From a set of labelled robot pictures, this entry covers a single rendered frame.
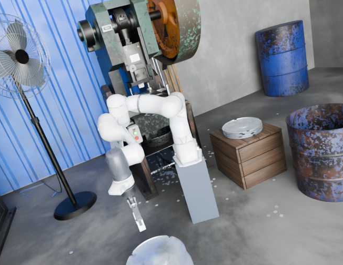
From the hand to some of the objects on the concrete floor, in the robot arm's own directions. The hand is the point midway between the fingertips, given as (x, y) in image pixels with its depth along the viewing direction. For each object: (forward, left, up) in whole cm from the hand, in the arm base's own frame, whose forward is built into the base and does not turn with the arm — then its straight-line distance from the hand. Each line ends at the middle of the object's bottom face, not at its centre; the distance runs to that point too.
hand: (139, 221), depth 129 cm
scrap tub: (+35, -116, -37) cm, 127 cm away
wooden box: (+77, -78, -37) cm, 116 cm away
